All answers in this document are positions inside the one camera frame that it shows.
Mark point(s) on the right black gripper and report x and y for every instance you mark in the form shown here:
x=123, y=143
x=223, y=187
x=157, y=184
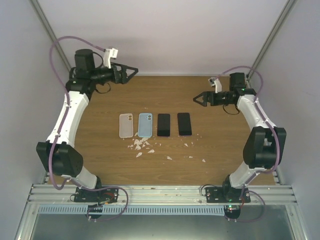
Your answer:
x=206, y=95

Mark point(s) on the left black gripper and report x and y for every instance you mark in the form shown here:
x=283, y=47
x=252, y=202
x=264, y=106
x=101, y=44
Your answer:
x=123, y=79

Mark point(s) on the purple smartphone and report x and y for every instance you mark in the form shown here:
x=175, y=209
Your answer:
x=163, y=125

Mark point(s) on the pink translucent phone case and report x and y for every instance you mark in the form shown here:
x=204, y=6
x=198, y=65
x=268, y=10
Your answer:
x=126, y=128

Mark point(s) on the light blue phone case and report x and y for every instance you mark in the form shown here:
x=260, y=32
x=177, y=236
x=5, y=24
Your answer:
x=145, y=125

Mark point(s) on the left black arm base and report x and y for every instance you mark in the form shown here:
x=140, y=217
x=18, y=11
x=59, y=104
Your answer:
x=107, y=196

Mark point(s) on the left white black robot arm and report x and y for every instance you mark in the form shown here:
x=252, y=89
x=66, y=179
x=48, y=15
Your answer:
x=57, y=153

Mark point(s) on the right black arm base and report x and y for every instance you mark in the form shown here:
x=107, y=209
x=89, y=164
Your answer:
x=229, y=195

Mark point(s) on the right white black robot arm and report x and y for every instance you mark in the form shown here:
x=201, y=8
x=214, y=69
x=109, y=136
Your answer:
x=264, y=147

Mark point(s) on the white debris pile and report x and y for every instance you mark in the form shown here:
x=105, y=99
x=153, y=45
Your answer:
x=140, y=146

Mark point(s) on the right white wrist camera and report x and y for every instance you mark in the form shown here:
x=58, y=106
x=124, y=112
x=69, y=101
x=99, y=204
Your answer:
x=216, y=84

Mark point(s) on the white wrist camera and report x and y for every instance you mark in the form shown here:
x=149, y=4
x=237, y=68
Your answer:
x=109, y=54
x=216, y=84

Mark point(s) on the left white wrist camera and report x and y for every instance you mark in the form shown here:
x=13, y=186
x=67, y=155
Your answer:
x=109, y=54

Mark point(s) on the left aluminium frame post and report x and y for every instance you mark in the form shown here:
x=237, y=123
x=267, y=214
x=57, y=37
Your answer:
x=49, y=30

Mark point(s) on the aluminium frame post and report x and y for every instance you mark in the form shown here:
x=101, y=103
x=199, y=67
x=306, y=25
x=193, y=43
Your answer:
x=286, y=10
x=49, y=30

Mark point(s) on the right aluminium frame post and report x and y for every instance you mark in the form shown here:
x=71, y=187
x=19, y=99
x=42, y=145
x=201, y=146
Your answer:
x=286, y=10

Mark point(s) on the aluminium mounting rail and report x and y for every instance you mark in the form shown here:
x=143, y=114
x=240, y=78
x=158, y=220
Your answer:
x=161, y=194

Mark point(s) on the grey slotted cable duct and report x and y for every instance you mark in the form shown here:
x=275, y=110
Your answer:
x=134, y=209

